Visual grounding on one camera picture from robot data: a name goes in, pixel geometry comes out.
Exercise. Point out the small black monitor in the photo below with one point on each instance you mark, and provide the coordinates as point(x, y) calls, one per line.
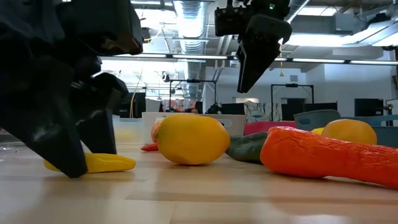
point(233, 109)

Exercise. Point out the frosted translucent plastic bin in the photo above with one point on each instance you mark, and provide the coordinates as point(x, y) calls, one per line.
point(130, 130)

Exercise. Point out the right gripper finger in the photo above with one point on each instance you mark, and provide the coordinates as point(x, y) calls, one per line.
point(241, 68)
point(264, 43)

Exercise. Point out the red chili pepper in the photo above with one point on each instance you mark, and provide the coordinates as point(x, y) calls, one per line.
point(148, 147)

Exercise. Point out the dark green cucumber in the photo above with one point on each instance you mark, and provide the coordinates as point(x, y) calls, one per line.
point(247, 147)

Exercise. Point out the grey plastic bin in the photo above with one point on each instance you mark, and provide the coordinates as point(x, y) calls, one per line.
point(236, 124)

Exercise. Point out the long ceiling light strip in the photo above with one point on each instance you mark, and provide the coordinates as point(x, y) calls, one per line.
point(326, 60)

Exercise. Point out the red plastic bin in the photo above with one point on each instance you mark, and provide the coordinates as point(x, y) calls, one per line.
point(270, 127)

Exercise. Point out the slanted silver ventilation duct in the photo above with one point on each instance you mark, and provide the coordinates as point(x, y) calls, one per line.
point(297, 6)

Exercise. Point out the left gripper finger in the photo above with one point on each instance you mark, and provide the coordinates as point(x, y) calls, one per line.
point(99, 130)
point(40, 118)

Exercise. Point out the yellow banana toy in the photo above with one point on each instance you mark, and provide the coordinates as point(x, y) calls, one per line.
point(109, 162)

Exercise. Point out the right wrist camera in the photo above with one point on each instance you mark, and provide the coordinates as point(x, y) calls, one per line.
point(231, 20)

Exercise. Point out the black metal stand frame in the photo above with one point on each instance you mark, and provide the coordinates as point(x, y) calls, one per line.
point(292, 85)

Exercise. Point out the teal plastic bin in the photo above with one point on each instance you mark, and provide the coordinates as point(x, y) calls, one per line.
point(314, 119)

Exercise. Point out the black tripod light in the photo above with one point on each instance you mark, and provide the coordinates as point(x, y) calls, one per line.
point(388, 109)

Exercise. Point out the yellow orange fruit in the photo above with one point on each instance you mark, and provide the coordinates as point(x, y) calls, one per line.
point(192, 140)

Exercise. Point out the wide black monitor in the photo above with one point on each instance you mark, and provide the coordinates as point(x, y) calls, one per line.
point(323, 107)

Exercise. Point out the black ceiling camera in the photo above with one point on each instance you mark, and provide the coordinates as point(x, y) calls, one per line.
point(146, 33)

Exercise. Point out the wide silver ventilation duct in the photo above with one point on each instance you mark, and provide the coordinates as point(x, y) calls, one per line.
point(190, 28)

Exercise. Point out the long orange carrot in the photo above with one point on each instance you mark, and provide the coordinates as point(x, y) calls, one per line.
point(326, 155)

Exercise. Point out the large black monitor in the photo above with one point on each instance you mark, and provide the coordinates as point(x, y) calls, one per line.
point(133, 104)

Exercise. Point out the yellow lemon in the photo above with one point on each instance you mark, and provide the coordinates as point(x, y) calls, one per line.
point(349, 132)

